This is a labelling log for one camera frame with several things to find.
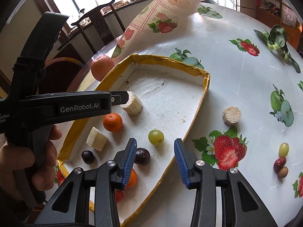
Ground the dark wooden chair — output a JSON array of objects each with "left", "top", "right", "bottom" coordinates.
[{"left": 72, "top": 0, "right": 126, "bottom": 54}]

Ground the red apple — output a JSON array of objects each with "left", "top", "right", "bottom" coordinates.
[{"left": 91, "top": 55, "right": 115, "bottom": 82}]

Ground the dark purple plum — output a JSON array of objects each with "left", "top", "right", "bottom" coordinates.
[{"left": 81, "top": 150, "right": 95, "bottom": 165}]

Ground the green grape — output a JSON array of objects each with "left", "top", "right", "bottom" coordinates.
[
  {"left": 148, "top": 129, "right": 164, "bottom": 146},
  {"left": 278, "top": 142, "right": 290, "bottom": 157}
]

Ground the green leafy vegetable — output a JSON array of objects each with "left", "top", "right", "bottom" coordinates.
[{"left": 254, "top": 25, "right": 301, "bottom": 73}]

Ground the large red tomato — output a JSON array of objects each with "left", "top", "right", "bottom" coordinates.
[{"left": 115, "top": 190, "right": 124, "bottom": 203}]

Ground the person left hand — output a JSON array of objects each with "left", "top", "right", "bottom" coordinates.
[{"left": 1, "top": 124, "right": 62, "bottom": 200}]

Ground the white foam tray yellow rim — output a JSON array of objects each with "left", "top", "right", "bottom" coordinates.
[{"left": 58, "top": 54, "right": 211, "bottom": 226}]

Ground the small dark plum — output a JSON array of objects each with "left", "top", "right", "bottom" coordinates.
[{"left": 134, "top": 148, "right": 151, "bottom": 166}]

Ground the orange mandarin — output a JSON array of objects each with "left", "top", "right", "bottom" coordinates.
[
  {"left": 103, "top": 113, "right": 123, "bottom": 132},
  {"left": 126, "top": 169, "right": 137, "bottom": 189}
]

